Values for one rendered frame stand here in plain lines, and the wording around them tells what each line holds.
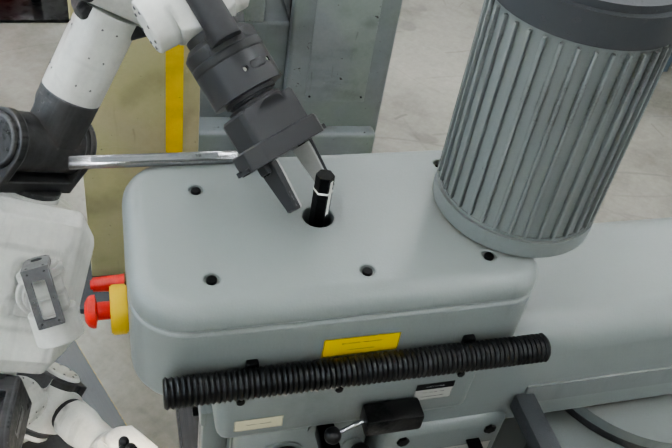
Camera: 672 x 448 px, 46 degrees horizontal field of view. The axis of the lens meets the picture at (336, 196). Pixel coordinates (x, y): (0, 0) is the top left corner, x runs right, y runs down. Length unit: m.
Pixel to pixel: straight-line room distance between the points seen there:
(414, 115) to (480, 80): 3.75
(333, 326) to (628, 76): 0.40
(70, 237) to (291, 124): 0.49
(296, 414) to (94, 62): 0.57
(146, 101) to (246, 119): 2.01
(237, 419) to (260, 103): 0.38
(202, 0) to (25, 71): 3.91
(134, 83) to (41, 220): 1.62
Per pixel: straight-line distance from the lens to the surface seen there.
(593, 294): 1.14
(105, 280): 1.09
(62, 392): 1.57
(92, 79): 1.21
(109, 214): 3.19
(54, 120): 1.23
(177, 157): 0.98
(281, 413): 1.00
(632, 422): 1.30
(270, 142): 0.88
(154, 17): 0.90
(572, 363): 1.14
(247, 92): 0.89
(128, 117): 2.91
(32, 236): 1.26
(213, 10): 0.87
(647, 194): 4.60
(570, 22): 0.78
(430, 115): 4.64
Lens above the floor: 2.50
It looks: 40 degrees down
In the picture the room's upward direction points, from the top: 10 degrees clockwise
